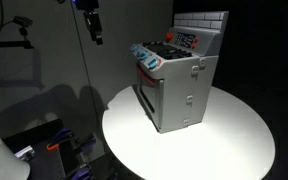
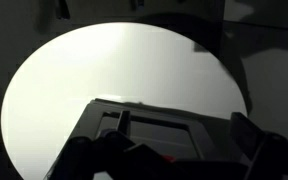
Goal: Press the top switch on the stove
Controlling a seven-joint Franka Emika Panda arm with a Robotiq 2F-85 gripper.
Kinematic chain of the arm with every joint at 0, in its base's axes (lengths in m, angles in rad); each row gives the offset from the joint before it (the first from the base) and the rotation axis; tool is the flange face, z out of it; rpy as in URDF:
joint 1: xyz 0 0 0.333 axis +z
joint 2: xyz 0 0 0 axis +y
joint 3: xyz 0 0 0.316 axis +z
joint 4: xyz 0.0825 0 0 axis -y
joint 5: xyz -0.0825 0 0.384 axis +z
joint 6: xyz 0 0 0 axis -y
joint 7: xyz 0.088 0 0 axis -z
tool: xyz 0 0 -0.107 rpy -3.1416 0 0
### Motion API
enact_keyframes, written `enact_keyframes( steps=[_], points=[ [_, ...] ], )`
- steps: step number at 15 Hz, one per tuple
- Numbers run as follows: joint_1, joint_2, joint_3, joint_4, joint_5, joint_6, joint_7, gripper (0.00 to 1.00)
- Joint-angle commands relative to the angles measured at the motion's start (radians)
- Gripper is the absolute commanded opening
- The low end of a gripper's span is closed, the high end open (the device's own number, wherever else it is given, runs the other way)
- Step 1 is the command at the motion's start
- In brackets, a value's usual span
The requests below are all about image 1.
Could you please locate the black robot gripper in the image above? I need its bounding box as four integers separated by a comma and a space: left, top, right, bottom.
74, 0, 104, 46

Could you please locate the stove burner grate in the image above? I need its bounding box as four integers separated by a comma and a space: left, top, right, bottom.
142, 41, 194, 61

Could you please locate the black stove number keypad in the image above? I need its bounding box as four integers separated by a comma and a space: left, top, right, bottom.
175, 32, 197, 48

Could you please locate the grey toy stove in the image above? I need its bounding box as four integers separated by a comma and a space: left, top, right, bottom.
129, 10, 230, 135

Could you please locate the black camera on mount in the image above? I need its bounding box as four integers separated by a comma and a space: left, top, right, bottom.
12, 15, 34, 29

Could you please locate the red oven door handle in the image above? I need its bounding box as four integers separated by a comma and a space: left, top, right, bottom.
136, 64, 158, 84

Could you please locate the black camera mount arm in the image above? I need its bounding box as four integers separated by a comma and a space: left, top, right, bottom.
0, 27, 35, 50

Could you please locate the purple handled clamp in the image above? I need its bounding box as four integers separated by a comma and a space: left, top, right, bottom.
65, 165, 92, 180
45, 127, 74, 152

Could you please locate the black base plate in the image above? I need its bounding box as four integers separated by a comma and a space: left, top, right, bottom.
2, 118, 72, 180

